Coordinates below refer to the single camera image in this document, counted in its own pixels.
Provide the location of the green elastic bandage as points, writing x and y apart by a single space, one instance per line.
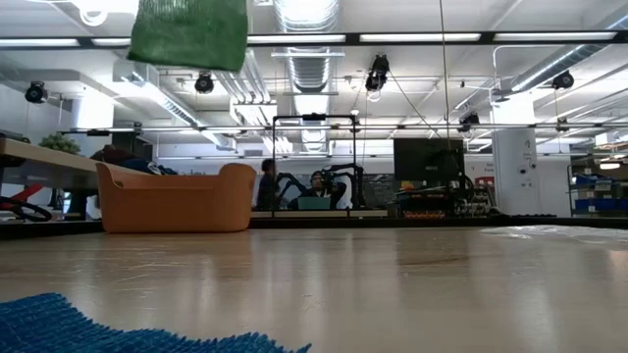
191 34

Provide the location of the red object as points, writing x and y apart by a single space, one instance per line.
22 192

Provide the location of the cluttered workbench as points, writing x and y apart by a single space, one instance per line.
432 203

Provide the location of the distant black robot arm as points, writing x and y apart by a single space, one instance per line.
355 181
292 181

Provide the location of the shelf with blue bins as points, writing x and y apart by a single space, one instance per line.
598 203

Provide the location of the blue elastic bandage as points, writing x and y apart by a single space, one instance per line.
49 328

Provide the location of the person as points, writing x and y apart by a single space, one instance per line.
267 188
319 185

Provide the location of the black monitor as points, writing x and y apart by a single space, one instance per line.
417 159

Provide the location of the black hanging camera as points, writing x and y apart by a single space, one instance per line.
563 81
378 73
36 93
204 84
468 121

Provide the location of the dark cloth pile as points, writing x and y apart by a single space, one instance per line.
118 156

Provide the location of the white pillar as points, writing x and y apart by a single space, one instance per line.
512 171

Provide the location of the black crossbar with lights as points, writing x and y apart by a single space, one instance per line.
353 38

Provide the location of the orange plastic bin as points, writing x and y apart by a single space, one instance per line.
176 206

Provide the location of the wooden side table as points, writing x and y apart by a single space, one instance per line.
44 166

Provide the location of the green potted plant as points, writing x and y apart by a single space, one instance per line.
59 143

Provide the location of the clear plastic zip bag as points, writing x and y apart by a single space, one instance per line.
564 234

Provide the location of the teal laptop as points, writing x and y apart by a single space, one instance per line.
314 203

